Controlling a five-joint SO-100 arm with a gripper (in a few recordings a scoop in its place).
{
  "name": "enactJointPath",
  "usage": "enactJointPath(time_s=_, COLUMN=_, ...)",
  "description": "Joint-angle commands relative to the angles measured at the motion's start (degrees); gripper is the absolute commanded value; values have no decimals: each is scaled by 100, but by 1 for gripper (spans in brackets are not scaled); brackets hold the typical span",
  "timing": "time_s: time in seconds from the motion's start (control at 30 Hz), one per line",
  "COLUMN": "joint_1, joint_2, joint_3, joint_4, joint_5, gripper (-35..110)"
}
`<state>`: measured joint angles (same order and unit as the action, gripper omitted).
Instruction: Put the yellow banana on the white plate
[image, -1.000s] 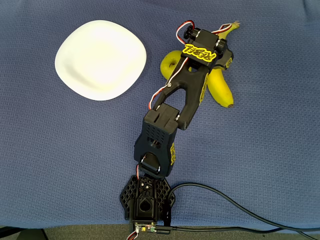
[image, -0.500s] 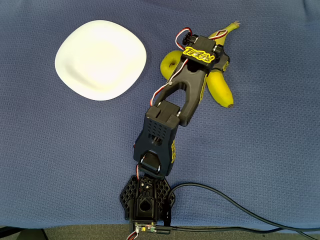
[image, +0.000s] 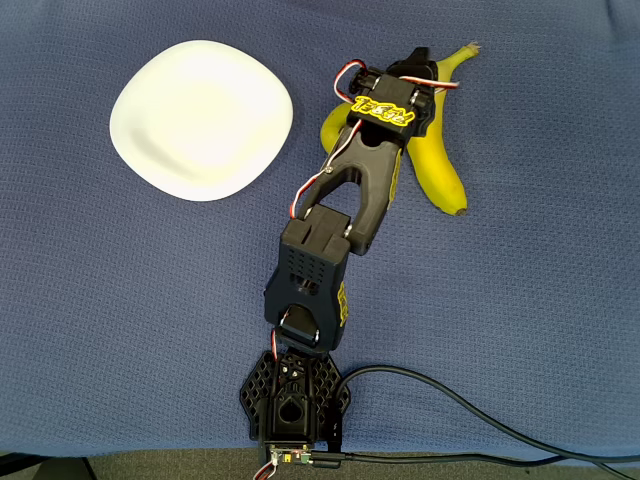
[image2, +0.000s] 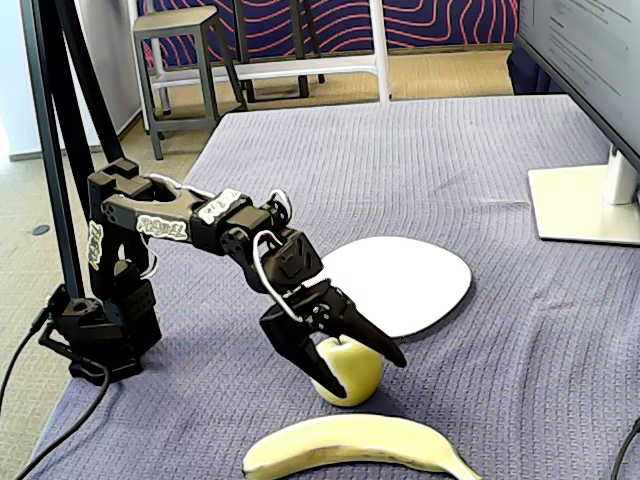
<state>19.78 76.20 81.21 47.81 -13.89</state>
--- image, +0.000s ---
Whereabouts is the green apple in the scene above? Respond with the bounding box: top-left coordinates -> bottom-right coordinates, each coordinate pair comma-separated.
319,102 -> 354,154

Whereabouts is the yellow banana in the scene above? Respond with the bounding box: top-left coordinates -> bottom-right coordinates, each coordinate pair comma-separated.
405,42 -> 484,217

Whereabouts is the thin black cable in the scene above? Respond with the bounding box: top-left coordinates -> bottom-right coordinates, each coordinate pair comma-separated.
307,448 -> 640,480

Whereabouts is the white rounded plate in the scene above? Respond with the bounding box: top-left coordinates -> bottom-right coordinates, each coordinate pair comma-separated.
109,39 -> 295,203

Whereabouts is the black tripod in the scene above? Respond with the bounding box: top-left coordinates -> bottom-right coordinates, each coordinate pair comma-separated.
0,451 -> 99,480

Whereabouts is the thick black cable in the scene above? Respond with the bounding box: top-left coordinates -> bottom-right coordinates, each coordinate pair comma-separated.
327,364 -> 640,464

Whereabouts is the blue-grey woven table cloth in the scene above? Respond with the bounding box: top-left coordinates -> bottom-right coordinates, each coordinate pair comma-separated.
0,0 -> 640,464

